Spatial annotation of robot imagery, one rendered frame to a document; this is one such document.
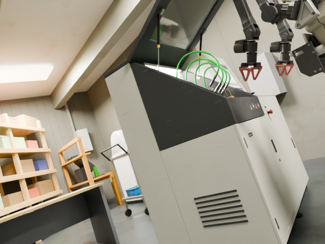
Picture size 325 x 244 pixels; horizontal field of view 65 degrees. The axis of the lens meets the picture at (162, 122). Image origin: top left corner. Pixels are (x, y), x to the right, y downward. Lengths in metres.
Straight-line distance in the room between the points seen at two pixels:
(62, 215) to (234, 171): 2.38
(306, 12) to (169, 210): 1.41
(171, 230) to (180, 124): 0.75
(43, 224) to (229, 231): 2.28
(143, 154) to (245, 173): 0.73
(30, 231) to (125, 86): 2.09
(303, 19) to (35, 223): 3.12
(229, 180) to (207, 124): 0.35
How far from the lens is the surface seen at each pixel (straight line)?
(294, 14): 1.38
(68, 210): 3.47
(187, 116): 1.64
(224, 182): 1.62
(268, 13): 1.45
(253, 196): 1.59
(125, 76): 1.95
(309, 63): 1.50
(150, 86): 1.79
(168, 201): 1.87
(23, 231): 3.38
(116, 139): 5.48
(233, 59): 4.14
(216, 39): 4.33
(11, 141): 5.64
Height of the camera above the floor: 0.76
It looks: 7 degrees up
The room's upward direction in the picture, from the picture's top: 19 degrees counter-clockwise
